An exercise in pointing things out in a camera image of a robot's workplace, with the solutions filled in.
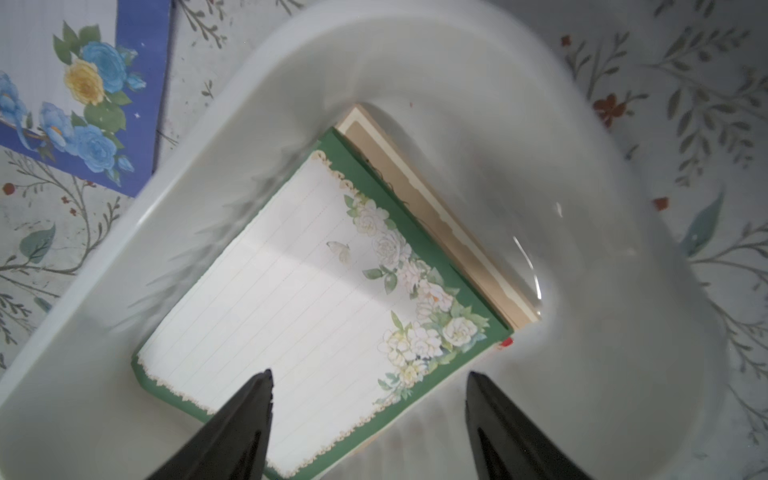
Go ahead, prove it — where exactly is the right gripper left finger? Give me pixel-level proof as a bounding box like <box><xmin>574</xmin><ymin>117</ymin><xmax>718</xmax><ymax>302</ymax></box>
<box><xmin>148</xmin><ymin>369</ymin><xmax>274</xmax><ymax>480</ymax></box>

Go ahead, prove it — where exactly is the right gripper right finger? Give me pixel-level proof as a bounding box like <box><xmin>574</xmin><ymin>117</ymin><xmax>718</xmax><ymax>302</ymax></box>
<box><xmin>465</xmin><ymin>372</ymin><xmax>588</xmax><ymax>480</ymax></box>

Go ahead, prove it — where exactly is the white plastic storage box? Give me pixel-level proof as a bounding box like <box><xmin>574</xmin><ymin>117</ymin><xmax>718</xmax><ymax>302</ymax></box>
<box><xmin>1</xmin><ymin>1</ymin><xmax>728</xmax><ymax>479</ymax></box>

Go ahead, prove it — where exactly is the green floral stationery paper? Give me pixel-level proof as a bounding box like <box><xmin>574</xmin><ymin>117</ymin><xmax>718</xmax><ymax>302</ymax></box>
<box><xmin>132</xmin><ymin>130</ymin><xmax>512</xmax><ymax>479</ymax></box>

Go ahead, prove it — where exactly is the beige stationery paper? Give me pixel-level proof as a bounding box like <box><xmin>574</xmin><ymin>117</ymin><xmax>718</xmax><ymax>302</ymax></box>
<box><xmin>336</xmin><ymin>104</ymin><xmax>540</xmax><ymax>329</ymax></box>

